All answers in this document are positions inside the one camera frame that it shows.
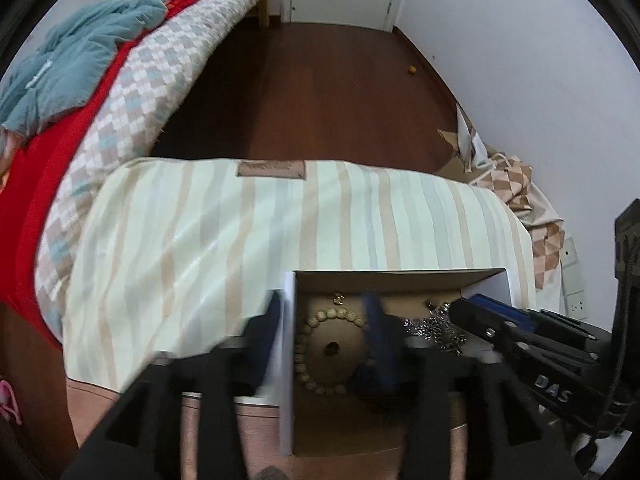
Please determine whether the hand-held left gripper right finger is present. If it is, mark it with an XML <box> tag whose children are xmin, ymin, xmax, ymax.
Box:
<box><xmin>365</xmin><ymin>294</ymin><xmax>583</xmax><ymax>480</ymax></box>

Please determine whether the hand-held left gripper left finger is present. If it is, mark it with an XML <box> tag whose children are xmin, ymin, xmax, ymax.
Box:
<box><xmin>62</xmin><ymin>291</ymin><xmax>282</xmax><ymax>480</ymax></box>

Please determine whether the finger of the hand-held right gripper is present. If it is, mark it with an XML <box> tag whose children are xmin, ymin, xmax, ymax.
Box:
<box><xmin>472</xmin><ymin>294</ymin><xmax>613</xmax><ymax>356</ymax></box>
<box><xmin>448</xmin><ymin>300</ymin><xmax>598</xmax><ymax>376</ymax></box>

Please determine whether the wooden bead bracelet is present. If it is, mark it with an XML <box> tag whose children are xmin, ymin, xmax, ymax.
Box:
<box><xmin>295</xmin><ymin>305</ymin><xmax>373</xmax><ymax>396</ymax></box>

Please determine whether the white cardboard box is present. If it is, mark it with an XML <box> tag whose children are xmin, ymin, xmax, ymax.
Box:
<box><xmin>277</xmin><ymin>267</ymin><xmax>513</xmax><ymax>458</ymax></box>

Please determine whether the white cloth bag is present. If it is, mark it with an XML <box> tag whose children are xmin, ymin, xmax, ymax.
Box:
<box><xmin>457</xmin><ymin>105</ymin><xmax>568</xmax><ymax>241</ymax></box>

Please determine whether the pink and striped table cloth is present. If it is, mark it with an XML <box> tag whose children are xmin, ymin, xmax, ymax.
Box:
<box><xmin>62</xmin><ymin>157</ymin><xmax>538</xmax><ymax>480</ymax></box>

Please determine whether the beige checkered cloth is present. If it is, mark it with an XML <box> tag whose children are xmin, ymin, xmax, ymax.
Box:
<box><xmin>470</xmin><ymin>152</ymin><xmax>566</xmax><ymax>291</ymax></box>

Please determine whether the pink fabric item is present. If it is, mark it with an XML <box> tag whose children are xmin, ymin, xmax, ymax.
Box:
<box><xmin>0</xmin><ymin>379</ymin><xmax>23</xmax><ymax>426</ymax></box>

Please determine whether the checkered bed sheet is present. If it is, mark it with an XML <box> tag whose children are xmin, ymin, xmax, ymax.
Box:
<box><xmin>35</xmin><ymin>0</ymin><xmax>273</xmax><ymax>341</ymax></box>

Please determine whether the teal quilt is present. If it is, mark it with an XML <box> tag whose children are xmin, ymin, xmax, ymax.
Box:
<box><xmin>0</xmin><ymin>0</ymin><xmax>276</xmax><ymax>136</ymax></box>

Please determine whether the black cable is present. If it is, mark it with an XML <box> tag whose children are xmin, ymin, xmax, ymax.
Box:
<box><xmin>590</xmin><ymin>260</ymin><xmax>632</xmax><ymax>441</ymax></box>

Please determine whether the white wall socket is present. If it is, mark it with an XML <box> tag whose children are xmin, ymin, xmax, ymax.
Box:
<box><xmin>560</xmin><ymin>237</ymin><xmax>588</xmax><ymax>321</ymax></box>

